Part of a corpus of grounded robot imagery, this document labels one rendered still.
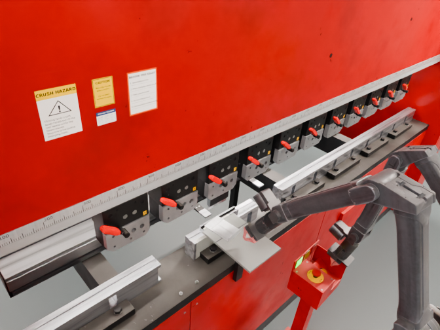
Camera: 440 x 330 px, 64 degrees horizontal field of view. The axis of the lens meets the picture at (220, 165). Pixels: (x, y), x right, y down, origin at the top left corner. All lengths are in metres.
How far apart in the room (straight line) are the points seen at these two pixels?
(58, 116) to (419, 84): 2.76
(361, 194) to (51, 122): 0.70
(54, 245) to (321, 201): 0.99
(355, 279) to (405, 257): 1.95
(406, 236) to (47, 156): 0.81
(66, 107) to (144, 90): 0.20
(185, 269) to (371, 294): 1.64
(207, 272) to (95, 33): 1.00
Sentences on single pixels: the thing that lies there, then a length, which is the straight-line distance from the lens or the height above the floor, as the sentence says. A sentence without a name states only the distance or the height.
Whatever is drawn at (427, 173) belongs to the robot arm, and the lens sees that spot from 1.31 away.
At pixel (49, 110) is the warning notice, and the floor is 1.67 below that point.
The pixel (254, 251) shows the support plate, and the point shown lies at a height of 1.00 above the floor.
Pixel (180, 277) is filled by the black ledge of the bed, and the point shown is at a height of 0.87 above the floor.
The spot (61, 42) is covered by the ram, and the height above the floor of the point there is 1.81.
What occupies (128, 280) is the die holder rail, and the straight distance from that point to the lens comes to 1.34.
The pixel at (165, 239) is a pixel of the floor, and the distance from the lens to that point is 2.82.
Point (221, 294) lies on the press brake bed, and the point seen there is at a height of 0.72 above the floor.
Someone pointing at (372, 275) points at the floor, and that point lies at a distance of 2.93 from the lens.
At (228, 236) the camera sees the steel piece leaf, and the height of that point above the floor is 1.00.
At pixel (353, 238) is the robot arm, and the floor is 1.04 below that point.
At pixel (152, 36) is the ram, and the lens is 0.91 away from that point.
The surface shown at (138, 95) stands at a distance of 0.93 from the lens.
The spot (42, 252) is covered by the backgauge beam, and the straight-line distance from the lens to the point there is 1.48.
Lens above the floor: 2.02
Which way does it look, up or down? 34 degrees down
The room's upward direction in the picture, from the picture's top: 5 degrees clockwise
